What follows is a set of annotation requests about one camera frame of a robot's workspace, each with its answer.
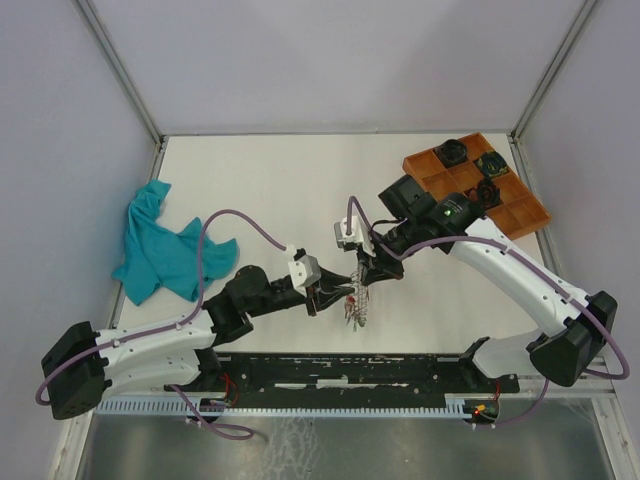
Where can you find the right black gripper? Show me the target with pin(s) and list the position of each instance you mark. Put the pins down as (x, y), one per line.
(378, 268)

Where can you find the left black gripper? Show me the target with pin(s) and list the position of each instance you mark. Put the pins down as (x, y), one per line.
(319, 299)

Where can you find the silver keyring with keys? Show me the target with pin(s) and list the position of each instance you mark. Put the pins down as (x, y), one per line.
(356, 314)

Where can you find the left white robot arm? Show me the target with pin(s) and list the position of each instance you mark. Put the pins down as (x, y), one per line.
(86, 366)

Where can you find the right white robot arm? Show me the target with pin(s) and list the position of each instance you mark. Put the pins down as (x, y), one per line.
(572, 325)

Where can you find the orange compartment tray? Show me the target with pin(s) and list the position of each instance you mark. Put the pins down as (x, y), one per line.
(473, 167)

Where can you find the black round part lower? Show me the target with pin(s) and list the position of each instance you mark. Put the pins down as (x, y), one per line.
(486, 194)

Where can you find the black round part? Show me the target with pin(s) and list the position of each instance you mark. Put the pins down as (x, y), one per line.
(451, 153)
(486, 194)

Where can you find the black round part top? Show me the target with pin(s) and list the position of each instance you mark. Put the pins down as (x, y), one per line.
(451, 153)

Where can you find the green yellow round part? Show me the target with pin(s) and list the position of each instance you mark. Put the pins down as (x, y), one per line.
(492, 164)

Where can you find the teal cloth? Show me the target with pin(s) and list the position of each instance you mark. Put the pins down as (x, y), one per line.
(156, 257)

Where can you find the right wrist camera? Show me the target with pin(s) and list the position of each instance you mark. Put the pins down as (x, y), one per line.
(352, 234)

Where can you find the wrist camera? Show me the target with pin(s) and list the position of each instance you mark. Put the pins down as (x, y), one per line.
(304, 269)
(352, 234)

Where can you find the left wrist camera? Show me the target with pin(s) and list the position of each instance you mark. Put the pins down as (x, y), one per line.
(304, 269)

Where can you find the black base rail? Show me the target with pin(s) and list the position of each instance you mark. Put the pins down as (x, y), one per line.
(344, 380)

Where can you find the white slotted cable duct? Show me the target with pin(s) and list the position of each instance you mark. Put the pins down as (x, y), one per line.
(173, 405)

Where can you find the left aluminium frame post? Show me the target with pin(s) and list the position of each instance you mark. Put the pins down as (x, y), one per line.
(97, 28)

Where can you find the aluminium frame post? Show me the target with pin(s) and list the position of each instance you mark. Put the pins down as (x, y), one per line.
(97, 28)
(577, 28)

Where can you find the right aluminium frame post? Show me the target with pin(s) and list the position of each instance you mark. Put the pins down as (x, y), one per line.
(577, 28)

